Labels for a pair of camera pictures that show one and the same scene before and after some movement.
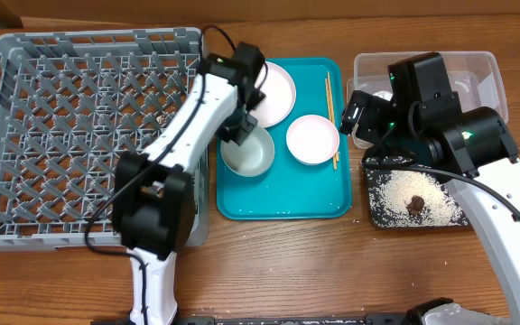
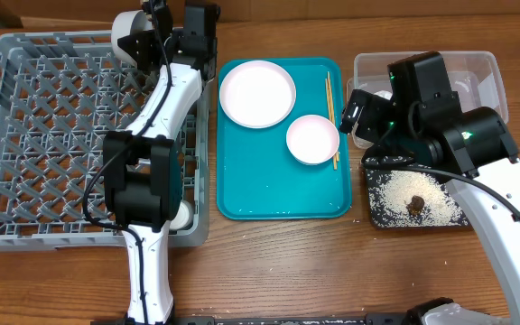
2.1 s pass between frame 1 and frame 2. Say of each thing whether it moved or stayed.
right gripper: stayed
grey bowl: moved
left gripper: moved
